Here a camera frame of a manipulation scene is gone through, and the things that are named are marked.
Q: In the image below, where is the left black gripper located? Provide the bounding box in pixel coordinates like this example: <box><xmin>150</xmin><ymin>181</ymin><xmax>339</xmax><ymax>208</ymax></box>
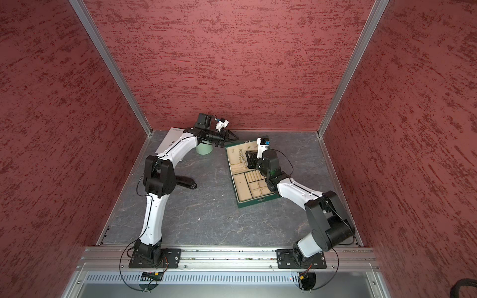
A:
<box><xmin>204</xmin><ymin>127</ymin><xmax>239</xmax><ymax>147</ymax></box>

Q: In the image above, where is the green jewelry box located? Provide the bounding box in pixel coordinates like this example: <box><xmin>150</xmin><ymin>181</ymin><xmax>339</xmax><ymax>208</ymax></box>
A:
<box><xmin>226</xmin><ymin>140</ymin><xmax>279</xmax><ymax>208</ymax></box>

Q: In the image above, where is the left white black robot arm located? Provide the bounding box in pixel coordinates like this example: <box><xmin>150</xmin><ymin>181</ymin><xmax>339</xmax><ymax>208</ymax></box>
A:
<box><xmin>129</xmin><ymin>113</ymin><xmax>239</xmax><ymax>268</ymax></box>

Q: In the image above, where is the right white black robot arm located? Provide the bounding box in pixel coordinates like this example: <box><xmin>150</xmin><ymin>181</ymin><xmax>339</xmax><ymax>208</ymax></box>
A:
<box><xmin>246</xmin><ymin>149</ymin><xmax>355</xmax><ymax>261</ymax></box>

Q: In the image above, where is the mint green pencil cup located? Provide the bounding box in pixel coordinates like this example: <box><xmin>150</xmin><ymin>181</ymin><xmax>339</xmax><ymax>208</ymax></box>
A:
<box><xmin>195</xmin><ymin>140</ymin><xmax>213</xmax><ymax>155</ymax></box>

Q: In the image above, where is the white book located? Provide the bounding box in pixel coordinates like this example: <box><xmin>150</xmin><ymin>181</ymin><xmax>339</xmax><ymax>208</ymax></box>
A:
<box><xmin>155</xmin><ymin>127</ymin><xmax>184</xmax><ymax>155</ymax></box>

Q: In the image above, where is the black stapler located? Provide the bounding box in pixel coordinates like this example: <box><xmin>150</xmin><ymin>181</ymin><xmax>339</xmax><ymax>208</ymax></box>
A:
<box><xmin>176</xmin><ymin>176</ymin><xmax>198</xmax><ymax>189</ymax></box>

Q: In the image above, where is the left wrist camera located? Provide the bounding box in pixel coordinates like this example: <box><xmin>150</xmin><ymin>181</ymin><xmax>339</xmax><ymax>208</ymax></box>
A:
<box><xmin>216</xmin><ymin>118</ymin><xmax>229</xmax><ymax>132</ymax></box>

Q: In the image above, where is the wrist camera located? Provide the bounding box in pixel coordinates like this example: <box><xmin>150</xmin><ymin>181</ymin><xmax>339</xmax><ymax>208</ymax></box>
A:
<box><xmin>257</xmin><ymin>136</ymin><xmax>270</xmax><ymax>159</ymax></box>
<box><xmin>216</xmin><ymin>118</ymin><xmax>229</xmax><ymax>132</ymax></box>

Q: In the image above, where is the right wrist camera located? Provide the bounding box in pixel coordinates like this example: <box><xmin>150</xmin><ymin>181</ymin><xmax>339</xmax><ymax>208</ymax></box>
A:
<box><xmin>257</xmin><ymin>136</ymin><xmax>270</xmax><ymax>159</ymax></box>

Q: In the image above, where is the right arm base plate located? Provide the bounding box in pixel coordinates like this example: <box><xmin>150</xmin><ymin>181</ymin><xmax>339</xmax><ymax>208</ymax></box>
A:
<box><xmin>276</xmin><ymin>249</ymin><xmax>327</xmax><ymax>269</ymax></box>

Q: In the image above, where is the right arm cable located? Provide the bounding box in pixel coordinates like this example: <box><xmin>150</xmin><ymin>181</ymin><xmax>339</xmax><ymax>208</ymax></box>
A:
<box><xmin>297</xmin><ymin>247</ymin><xmax>340</xmax><ymax>291</ymax></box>

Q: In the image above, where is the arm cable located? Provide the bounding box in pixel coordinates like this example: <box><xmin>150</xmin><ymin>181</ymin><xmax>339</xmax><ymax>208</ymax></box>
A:
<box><xmin>297</xmin><ymin>247</ymin><xmax>340</xmax><ymax>291</ymax></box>
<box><xmin>118</xmin><ymin>240</ymin><xmax>166</xmax><ymax>293</ymax></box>

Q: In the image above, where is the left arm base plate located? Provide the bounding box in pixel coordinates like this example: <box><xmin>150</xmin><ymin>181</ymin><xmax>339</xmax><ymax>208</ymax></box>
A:
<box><xmin>129</xmin><ymin>248</ymin><xmax>182</xmax><ymax>269</ymax></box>

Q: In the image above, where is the left aluminium corner post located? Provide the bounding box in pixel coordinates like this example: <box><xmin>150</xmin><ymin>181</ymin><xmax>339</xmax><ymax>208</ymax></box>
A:
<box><xmin>68</xmin><ymin>0</ymin><xmax>154</xmax><ymax>138</ymax></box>

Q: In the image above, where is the aluminium corner post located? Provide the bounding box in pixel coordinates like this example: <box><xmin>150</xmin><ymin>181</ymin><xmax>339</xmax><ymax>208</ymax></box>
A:
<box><xmin>68</xmin><ymin>0</ymin><xmax>154</xmax><ymax>138</ymax></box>
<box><xmin>318</xmin><ymin>0</ymin><xmax>389</xmax><ymax>139</ymax></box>

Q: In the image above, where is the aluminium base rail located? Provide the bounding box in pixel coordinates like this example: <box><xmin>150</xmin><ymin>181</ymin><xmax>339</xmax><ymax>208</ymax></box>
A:
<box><xmin>76</xmin><ymin>245</ymin><xmax>381</xmax><ymax>273</ymax></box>

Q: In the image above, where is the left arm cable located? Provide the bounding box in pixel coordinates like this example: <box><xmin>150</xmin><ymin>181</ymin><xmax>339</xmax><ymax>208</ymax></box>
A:
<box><xmin>118</xmin><ymin>240</ymin><xmax>166</xmax><ymax>293</ymax></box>

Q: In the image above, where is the right aluminium corner post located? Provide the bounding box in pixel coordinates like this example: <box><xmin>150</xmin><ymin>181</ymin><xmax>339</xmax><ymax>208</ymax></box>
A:
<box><xmin>318</xmin><ymin>0</ymin><xmax>389</xmax><ymax>139</ymax></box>

